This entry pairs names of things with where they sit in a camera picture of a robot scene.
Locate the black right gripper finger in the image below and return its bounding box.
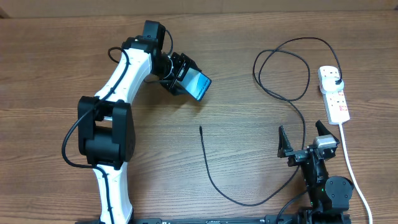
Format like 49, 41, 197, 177
315, 120, 339, 143
277, 126, 293, 158

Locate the blue screen smartphone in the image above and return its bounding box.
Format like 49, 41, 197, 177
180, 68, 211, 101

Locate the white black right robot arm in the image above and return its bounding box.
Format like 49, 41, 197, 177
275, 121, 354, 223

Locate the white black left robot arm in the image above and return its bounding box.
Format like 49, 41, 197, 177
74, 21, 212, 223

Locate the white charger adapter plug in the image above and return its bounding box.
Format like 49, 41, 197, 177
320, 76, 345, 94

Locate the white power strip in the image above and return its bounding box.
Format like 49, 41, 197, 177
318, 65, 350, 125

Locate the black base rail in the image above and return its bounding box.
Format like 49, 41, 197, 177
74, 213, 352, 224

